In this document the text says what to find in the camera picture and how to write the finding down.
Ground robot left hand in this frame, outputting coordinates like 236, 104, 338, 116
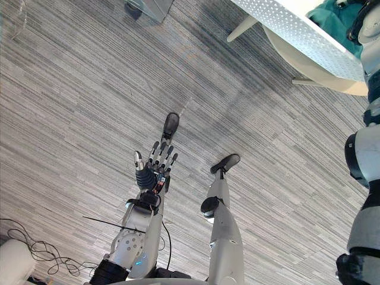
133, 141, 179, 195

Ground teal clothes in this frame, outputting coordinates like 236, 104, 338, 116
306, 0, 365, 58

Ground white perforated laundry basket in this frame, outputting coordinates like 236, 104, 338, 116
230, 0, 366, 83

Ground white stand with legs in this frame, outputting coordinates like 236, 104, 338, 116
226, 14, 369, 97

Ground silver robot right leg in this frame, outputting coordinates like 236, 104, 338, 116
200, 153, 246, 285

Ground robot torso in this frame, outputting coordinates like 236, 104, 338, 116
103, 266, 210, 285

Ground clear acrylic panel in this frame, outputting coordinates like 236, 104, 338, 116
0, 0, 32, 41

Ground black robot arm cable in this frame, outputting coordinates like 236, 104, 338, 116
157, 220, 173, 271

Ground tangled black floor cable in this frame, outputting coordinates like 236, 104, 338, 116
0, 218, 100, 277

